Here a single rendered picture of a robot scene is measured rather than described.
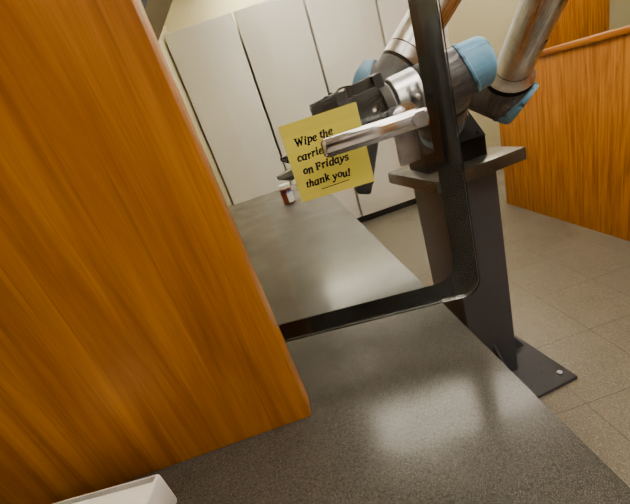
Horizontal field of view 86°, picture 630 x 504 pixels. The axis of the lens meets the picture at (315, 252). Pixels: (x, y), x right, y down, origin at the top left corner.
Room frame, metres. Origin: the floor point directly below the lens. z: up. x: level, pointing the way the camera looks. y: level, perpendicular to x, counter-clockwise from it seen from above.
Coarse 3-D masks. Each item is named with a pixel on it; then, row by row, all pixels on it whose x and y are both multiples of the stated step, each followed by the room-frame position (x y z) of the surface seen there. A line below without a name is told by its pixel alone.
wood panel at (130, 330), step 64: (0, 0) 0.28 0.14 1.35; (64, 0) 0.28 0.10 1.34; (128, 0) 0.28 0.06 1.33; (0, 64) 0.28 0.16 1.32; (64, 64) 0.28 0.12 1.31; (128, 64) 0.28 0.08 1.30; (0, 128) 0.28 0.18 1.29; (64, 128) 0.28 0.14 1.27; (128, 128) 0.28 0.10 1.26; (192, 128) 0.30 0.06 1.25; (0, 192) 0.28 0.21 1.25; (64, 192) 0.28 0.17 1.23; (128, 192) 0.28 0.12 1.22; (192, 192) 0.28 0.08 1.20; (0, 256) 0.28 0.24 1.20; (64, 256) 0.28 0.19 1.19; (128, 256) 0.28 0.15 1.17; (192, 256) 0.28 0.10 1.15; (0, 320) 0.28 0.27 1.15; (64, 320) 0.28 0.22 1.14; (128, 320) 0.28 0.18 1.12; (192, 320) 0.28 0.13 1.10; (256, 320) 0.28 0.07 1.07; (0, 384) 0.28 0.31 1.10; (64, 384) 0.28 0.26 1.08; (128, 384) 0.28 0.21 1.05; (192, 384) 0.28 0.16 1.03; (256, 384) 0.28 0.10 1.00; (0, 448) 0.28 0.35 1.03; (64, 448) 0.28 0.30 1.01; (128, 448) 0.28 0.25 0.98; (192, 448) 0.28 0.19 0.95
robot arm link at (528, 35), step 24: (528, 0) 0.75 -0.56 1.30; (552, 0) 0.72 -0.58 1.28; (528, 24) 0.76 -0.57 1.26; (552, 24) 0.75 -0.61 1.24; (504, 48) 0.85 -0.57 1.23; (528, 48) 0.79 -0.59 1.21; (504, 72) 0.86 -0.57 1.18; (528, 72) 0.84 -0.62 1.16; (480, 96) 0.94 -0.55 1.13; (504, 96) 0.88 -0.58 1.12; (528, 96) 0.87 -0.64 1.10; (504, 120) 0.91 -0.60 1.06
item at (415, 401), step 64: (384, 320) 0.40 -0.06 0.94; (448, 320) 0.36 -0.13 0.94; (320, 384) 0.32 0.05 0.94; (384, 384) 0.29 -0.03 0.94; (448, 384) 0.26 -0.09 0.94; (512, 384) 0.24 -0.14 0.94; (256, 448) 0.27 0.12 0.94; (320, 448) 0.24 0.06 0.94; (384, 448) 0.22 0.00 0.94; (448, 448) 0.20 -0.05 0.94; (512, 448) 0.18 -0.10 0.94; (576, 448) 0.17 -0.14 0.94
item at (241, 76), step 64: (192, 0) 0.35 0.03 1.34; (256, 0) 0.34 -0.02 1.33; (320, 0) 0.33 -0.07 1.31; (384, 0) 0.33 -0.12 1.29; (192, 64) 0.35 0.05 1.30; (256, 64) 0.34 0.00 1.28; (320, 64) 0.34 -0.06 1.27; (384, 64) 0.33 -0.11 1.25; (448, 64) 0.32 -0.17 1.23; (256, 128) 0.35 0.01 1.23; (448, 128) 0.32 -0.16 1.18; (256, 192) 0.35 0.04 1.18; (384, 192) 0.33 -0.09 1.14; (448, 192) 0.32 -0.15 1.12; (256, 256) 0.35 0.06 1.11; (320, 256) 0.34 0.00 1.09; (384, 256) 0.34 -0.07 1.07; (448, 256) 0.33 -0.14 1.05; (320, 320) 0.35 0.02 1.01
